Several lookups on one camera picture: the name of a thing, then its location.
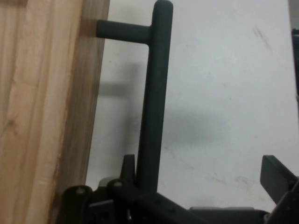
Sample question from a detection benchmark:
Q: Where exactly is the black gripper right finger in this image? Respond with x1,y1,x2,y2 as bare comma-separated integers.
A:
260,155,299,224

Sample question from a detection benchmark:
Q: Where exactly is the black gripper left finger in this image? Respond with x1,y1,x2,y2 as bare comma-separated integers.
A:
55,154,204,224

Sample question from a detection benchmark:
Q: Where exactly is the wooden drawer with black handle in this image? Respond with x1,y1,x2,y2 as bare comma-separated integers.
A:
0,0,174,224

